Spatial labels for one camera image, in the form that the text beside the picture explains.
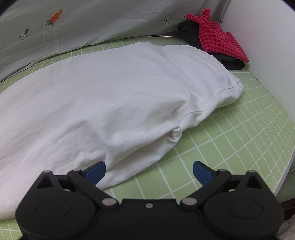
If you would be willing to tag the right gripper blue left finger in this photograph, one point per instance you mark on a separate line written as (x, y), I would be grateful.
(85, 183)

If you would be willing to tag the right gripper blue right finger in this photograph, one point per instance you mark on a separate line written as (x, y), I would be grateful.
(212, 181)

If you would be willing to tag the white trousers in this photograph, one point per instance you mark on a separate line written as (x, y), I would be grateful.
(126, 106)

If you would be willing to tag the red checked folded garment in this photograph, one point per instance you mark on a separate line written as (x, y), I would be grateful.
(214, 39)

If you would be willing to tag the black folded garment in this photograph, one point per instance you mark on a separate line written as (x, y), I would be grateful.
(189, 31)

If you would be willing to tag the grey printed fabric backdrop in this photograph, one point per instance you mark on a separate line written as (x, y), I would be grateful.
(32, 31)

